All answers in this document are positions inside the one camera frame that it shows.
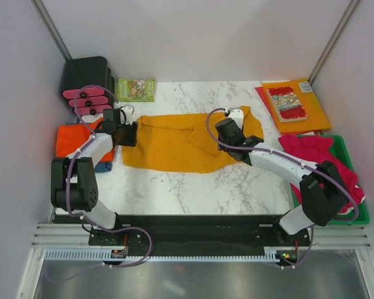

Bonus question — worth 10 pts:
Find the yellow t shirt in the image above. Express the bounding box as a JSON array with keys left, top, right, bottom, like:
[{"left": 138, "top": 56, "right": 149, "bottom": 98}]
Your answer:
[{"left": 122, "top": 105, "right": 266, "bottom": 174}]

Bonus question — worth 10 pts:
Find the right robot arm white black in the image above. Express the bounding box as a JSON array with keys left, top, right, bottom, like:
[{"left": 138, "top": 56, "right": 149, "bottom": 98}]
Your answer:
[{"left": 215, "top": 118, "right": 349, "bottom": 245}]

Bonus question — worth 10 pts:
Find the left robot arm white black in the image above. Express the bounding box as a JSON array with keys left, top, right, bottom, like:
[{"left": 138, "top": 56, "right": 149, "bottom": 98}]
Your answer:
[{"left": 50, "top": 105, "right": 138, "bottom": 245}]

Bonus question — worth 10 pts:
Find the folded blue t shirt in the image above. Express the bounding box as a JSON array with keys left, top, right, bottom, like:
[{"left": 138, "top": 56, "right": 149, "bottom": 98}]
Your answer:
[{"left": 95, "top": 162, "right": 113, "bottom": 173}]

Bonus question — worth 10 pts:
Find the green treehouse book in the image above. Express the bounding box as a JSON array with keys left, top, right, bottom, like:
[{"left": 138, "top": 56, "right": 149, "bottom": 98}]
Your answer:
[{"left": 115, "top": 78, "right": 157, "bottom": 103}]

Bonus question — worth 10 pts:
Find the red folder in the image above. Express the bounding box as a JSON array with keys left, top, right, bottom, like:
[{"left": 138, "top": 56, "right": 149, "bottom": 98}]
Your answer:
[{"left": 255, "top": 87, "right": 271, "bottom": 112}]

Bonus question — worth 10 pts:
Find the folded orange t shirt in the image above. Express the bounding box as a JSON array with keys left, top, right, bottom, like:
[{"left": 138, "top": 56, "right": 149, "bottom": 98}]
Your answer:
[{"left": 55, "top": 118, "right": 116, "bottom": 165}]

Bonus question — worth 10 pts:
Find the red yellow comic book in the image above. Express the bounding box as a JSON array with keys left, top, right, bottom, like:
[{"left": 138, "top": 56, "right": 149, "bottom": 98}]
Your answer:
[{"left": 267, "top": 87, "right": 308, "bottom": 123}]

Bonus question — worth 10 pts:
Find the black pink mini drawer unit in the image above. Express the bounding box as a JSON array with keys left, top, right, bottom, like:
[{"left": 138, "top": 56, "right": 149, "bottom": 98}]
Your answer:
[{"left": 59, "top": 56, "right": 115, "bottom": 116}]

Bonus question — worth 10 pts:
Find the magenta t shirt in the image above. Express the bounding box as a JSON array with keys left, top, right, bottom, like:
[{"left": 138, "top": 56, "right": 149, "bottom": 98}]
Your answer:
[{"left": 278, "top": 135, "right": 369, "bottom": 224}]

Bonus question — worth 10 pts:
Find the orange folder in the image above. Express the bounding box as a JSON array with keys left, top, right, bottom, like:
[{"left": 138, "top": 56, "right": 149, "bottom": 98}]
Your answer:
[{"left": 262, "top": 79, "right": 331, "bottom": 134}]

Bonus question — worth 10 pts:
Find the green plastic bin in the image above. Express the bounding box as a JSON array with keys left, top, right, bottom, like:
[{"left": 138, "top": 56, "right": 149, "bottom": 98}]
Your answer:
[{"left": 282, "top": 133, "right": 371, "bottom": 225}]

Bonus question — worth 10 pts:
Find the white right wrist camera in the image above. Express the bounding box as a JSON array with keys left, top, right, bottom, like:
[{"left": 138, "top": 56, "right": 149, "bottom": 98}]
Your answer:
[{"left": 225, "top": 107, "right": 244, "bottom": 122}]

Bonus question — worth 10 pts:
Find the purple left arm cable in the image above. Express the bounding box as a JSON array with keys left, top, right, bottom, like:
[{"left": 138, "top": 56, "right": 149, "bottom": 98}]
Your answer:
[{"left": 45, "top": 85, "right": 153, "bottom": 284}]

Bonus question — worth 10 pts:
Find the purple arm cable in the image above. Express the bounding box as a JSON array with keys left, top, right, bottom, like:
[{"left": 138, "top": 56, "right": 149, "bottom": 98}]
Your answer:
[
  {"left": 206, "top": 107, "right": 361, "bottom": 270},
  {"left": 45, "top": 85, "right": 153, "bottom": 284}
]

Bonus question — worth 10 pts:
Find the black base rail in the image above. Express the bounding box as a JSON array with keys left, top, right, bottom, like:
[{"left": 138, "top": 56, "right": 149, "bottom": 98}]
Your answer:
[{"left": 89, "top": 215, "right": 309, "bottom": 256}]

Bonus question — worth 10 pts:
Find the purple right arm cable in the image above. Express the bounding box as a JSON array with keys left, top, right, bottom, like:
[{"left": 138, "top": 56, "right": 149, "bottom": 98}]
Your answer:
[{"left": 206, "top": 107, "right": 361, "bottom": 270}]

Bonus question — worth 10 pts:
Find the white slotted cable duct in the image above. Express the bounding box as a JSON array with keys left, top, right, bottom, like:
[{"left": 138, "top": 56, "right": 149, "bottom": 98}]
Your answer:
[{"left": 44, "top": 249, "right": 297, "bottom": 262}]

